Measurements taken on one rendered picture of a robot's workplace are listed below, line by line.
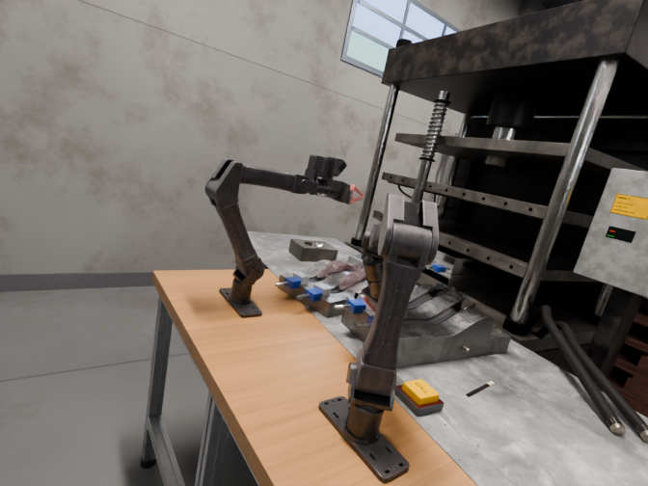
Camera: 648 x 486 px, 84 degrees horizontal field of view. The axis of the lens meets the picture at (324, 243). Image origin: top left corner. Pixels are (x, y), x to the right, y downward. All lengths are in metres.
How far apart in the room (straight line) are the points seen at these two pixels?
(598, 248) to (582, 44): 0.72
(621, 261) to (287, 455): 1.30
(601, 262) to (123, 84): 2.90
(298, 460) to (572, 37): 1.59
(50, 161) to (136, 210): 0.61
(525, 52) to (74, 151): 2.69
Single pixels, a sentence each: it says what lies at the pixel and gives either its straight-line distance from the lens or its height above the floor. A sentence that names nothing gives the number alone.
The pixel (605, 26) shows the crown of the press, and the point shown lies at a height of 1.90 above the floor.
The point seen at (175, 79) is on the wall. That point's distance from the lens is 3.11.
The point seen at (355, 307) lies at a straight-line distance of 1.08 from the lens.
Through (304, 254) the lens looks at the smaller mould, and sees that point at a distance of 1.74.
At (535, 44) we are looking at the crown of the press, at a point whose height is 1.88.
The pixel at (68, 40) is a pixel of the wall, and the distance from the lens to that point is 3.04.
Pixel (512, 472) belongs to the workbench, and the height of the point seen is 0.80.
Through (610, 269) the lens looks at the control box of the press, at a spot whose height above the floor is 1.12.
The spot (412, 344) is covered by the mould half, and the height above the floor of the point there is 0.87.
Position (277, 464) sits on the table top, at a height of 0.80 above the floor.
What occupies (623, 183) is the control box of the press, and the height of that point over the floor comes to 1.42.
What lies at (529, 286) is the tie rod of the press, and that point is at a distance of 1.61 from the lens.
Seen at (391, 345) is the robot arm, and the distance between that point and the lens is 0.68.
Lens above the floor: 1.29
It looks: 13 degrees down
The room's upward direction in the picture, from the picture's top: 12 degrees clockwise
